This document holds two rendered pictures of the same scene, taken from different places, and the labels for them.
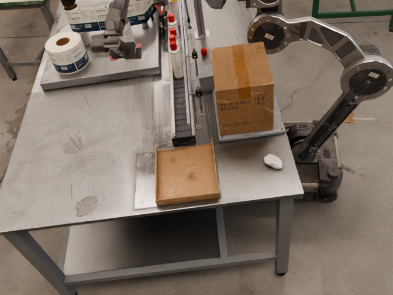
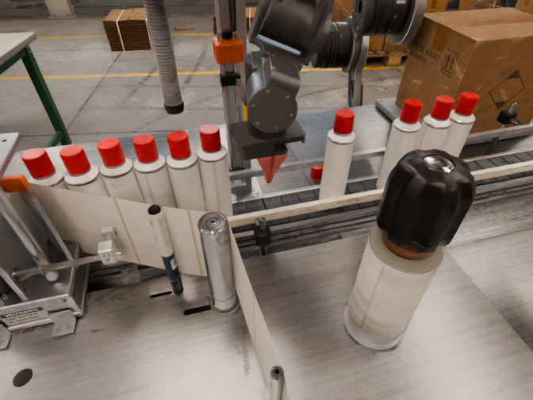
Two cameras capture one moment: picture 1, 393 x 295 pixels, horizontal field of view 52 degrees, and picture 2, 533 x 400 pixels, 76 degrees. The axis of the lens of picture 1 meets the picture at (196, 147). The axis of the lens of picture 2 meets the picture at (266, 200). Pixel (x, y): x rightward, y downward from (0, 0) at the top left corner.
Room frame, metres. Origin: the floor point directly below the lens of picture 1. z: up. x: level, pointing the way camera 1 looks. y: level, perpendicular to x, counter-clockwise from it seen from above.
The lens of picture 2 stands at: (2.29, 0.47, 1.37)
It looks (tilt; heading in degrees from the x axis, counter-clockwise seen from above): 42 degrees down; 250
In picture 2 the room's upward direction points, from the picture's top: straight up
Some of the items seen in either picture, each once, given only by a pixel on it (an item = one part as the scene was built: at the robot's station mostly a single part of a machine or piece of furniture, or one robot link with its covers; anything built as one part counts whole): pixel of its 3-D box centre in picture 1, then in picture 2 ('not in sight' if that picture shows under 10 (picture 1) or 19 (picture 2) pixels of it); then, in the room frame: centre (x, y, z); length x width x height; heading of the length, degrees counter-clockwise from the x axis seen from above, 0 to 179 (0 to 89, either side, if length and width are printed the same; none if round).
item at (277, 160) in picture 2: (161, 5); (260, 159); (2.15, 0.04, 1.06); 0.07 x 0.07 x 0.09; 85
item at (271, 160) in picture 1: (273, 161); not in sight; (1.06, -0.31, 0.85); 0.08 x 0.07 x 0.04; 12
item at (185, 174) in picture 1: (185, 170); not in sight; (1.11, 0.06, 0.85); 0.30 x 0.26 x 0.04; 175
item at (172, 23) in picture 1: (173, 31); (337, 161); (1.98, 0.00, 0.98); 0.05 x 0.05 x 0.20
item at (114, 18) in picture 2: not in sight; (138, 28); (2.25, -4.19, 0.16); 0.65 x 0.54 x 0.32; 169
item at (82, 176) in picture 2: not in sight; (93, 201); (2.42, -0.04, 0.98); 0.05 x 0.05 x 0.20
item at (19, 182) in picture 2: not in sight; (14, 182); (2.49, 0.02, 1.08); 0.03 x 0.02 x 0.02; 175
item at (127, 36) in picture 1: (123, 27); (398, 260); (2.05, 0.27, 1.03); 0.09 x 0.09 x 0.30
